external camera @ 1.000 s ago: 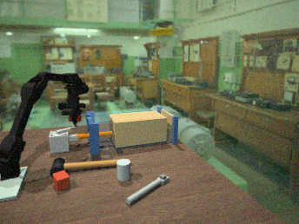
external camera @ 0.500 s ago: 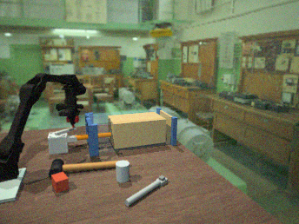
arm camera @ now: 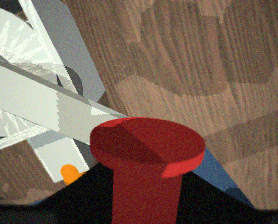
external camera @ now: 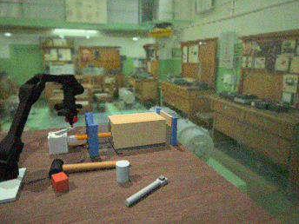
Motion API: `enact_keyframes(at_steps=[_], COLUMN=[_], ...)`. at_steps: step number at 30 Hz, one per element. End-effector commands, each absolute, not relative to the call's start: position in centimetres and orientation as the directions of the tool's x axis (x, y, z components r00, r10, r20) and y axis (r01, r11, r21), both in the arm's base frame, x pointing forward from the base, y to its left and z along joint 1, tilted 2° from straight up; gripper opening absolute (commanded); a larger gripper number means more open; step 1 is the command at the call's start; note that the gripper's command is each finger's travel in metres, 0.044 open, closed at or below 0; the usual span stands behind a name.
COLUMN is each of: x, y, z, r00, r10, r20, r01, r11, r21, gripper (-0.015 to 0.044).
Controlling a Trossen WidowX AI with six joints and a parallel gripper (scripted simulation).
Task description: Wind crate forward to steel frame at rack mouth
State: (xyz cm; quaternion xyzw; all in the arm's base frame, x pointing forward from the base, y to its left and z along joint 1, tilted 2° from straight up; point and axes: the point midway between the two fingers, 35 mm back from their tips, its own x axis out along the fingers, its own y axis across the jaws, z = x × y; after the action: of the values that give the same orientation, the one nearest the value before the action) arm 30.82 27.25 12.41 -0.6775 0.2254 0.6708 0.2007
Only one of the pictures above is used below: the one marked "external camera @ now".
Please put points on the grey cylinder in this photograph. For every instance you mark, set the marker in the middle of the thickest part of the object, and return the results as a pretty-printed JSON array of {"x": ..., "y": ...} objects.
[{"x": 122, "y": 171}]

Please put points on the grey metal handle with square end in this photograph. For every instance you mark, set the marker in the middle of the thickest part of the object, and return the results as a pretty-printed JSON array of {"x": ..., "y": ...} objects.
[{"x": 159, "y": 182}]

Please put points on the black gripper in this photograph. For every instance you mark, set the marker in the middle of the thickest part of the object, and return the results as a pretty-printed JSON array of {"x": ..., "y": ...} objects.
[{"x": 70, "y": 109}]

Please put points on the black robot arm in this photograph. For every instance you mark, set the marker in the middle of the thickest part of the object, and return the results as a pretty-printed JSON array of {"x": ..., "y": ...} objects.
[{"x": 11, "y": 146}]

